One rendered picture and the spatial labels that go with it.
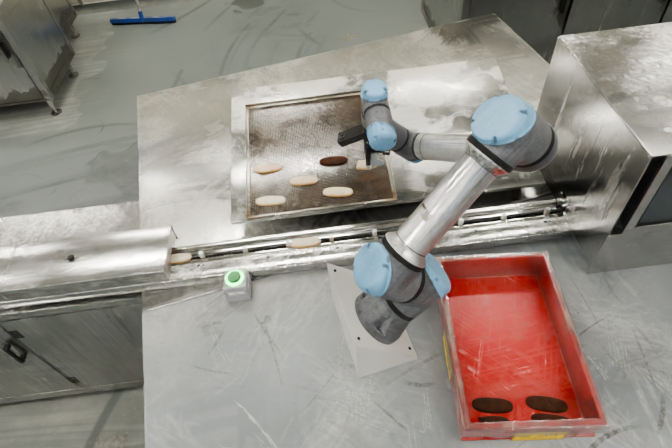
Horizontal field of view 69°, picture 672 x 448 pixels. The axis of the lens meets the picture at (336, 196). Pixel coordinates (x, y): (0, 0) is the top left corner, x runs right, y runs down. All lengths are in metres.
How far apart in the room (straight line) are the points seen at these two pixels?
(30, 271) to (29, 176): 2.00
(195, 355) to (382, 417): 0.55
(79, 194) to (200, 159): 1.52
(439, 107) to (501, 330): 0.84
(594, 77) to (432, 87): 0.66
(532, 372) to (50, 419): 2.00
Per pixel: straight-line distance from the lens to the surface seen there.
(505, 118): 1.04
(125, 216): 1.92
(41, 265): 1.78
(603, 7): 3.48
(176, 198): 1.89
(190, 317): 1.57
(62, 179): 3.58
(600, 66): 1.55
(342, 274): 1.35
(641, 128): 1.37
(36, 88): 4.01
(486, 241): 1.59
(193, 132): 2.14
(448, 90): 1.95
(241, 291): 1.50
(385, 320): 1.27
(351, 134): 1.52
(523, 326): 1.50
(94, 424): 2.52
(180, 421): 1.45
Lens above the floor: 2.12
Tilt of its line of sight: 48 degrees down
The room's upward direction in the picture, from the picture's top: 7 degrees counter-clockwise
